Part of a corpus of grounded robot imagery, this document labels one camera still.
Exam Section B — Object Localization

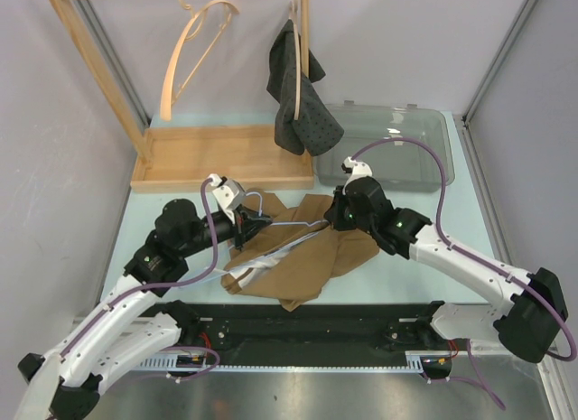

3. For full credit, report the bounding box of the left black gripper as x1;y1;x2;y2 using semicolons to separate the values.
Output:
178;203;272;257

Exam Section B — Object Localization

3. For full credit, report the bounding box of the blue wire hanger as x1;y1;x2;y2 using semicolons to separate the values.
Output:
200;190;327;284

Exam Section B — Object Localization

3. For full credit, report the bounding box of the tan cloth garment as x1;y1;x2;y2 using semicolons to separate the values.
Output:
220;190;379;312

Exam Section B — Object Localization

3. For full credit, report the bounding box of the dark grey dotted skirt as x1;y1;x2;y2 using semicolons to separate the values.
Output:
266;21;344;156

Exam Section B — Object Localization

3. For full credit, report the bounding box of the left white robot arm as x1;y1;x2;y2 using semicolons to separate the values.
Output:
15;199;272;419

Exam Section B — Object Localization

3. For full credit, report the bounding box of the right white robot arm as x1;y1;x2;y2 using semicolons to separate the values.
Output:
324;176;568;363

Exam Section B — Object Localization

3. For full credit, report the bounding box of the light wooden hanger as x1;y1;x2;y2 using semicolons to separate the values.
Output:
159;0;239;122

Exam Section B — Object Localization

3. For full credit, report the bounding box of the clear plastic bin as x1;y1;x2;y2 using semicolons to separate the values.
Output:
315;104;455;192

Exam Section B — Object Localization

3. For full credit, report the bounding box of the wooden clothes rack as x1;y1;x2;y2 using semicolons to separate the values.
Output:
49;0;314;193

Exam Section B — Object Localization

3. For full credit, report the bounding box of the white rounded object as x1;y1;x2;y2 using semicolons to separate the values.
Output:
14;351;61;420

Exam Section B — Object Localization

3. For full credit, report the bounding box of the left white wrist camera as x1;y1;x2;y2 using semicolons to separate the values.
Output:
208;173;246;225

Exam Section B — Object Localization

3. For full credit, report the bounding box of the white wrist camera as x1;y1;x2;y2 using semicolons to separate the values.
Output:
341;157;373;193
208;173;246;225

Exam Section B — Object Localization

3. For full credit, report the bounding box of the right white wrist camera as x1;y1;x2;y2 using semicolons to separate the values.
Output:
341;157;373;193

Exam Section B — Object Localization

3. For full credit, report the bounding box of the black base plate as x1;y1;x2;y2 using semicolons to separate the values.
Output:
178;303;466;367

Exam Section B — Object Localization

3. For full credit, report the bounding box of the white slotted cable duct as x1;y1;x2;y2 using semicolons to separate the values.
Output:
133;353;452;376

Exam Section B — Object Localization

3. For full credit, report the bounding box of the right aluminium frame post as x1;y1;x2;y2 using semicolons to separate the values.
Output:
461;0;540;126

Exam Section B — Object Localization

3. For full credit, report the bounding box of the aluminium frame post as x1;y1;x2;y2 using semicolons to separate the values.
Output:
461;0;540;126
72;0;151;132

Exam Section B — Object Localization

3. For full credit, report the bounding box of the left aluminium frame post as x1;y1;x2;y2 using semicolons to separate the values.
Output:
72;0;151;132

